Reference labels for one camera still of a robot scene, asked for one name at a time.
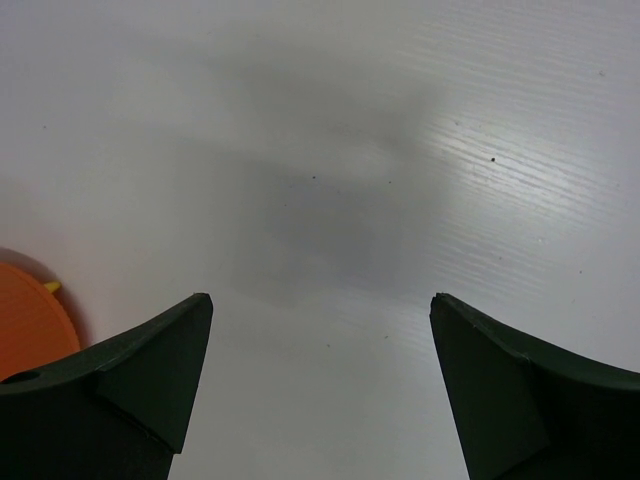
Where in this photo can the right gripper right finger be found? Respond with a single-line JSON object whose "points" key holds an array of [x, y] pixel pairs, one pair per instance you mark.
{"points": [[527, 409]]}

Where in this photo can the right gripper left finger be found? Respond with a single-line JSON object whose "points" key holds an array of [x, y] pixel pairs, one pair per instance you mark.
{"points": [[119, 409]]}

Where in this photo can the lime green purple lego brick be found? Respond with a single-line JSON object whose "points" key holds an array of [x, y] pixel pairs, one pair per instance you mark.
{"points": [[52, 287]]}

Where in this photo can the orange round divided container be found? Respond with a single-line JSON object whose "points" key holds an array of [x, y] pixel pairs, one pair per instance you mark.
{"points": [[35, 327]]}

